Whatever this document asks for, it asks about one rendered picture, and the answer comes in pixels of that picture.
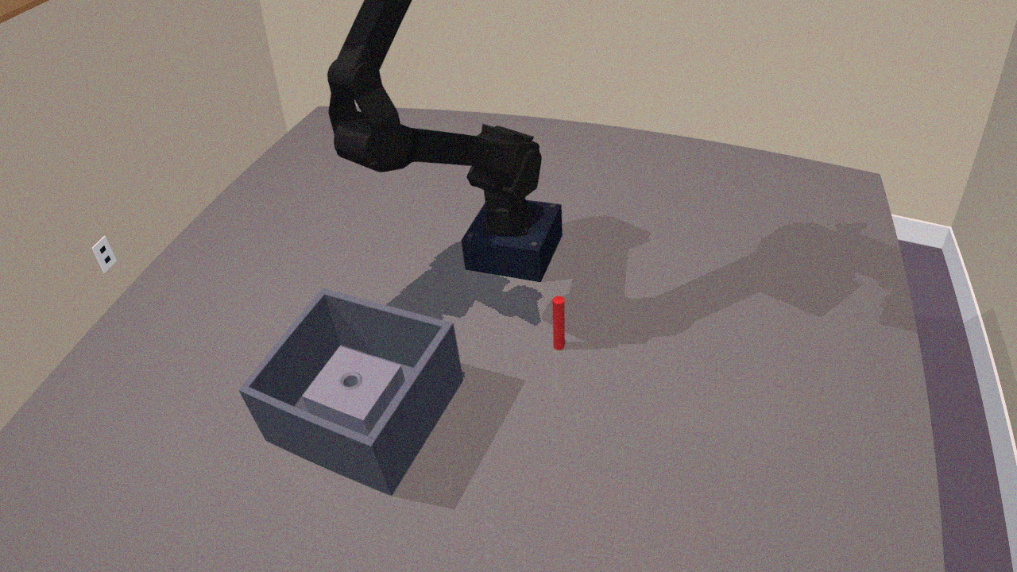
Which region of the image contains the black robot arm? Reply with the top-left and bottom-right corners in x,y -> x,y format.
327,0 -> 542,235

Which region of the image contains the red peg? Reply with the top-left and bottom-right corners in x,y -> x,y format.
553,296 -> 565,350

